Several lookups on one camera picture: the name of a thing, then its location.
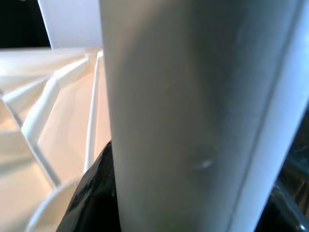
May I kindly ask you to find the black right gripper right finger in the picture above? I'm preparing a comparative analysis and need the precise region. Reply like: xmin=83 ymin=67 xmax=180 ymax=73
xmin=259 ymin=190 xmax=305 ymax=232

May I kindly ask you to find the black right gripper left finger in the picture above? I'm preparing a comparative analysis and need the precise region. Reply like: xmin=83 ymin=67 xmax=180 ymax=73
xmin=57 ymin=139 xmax=123 ymax=232

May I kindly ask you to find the white plastic table top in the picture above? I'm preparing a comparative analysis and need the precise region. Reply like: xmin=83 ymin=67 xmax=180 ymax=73
xmin=0 ymin=47 xmax=114 ymax=232

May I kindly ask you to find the white plastic table leg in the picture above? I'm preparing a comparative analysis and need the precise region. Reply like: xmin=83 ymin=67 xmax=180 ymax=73
xmin=98 ymin=0 xmax=309 ymax=232

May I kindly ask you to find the black plastic table cover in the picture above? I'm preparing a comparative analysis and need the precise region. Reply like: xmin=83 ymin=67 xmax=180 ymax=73
xmin=271 ymin=96 xmax=309 ymax=232

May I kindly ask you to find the black door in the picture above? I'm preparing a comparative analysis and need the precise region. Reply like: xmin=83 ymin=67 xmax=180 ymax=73
xmin=0 ymin=0 xmax=53 ymax=50

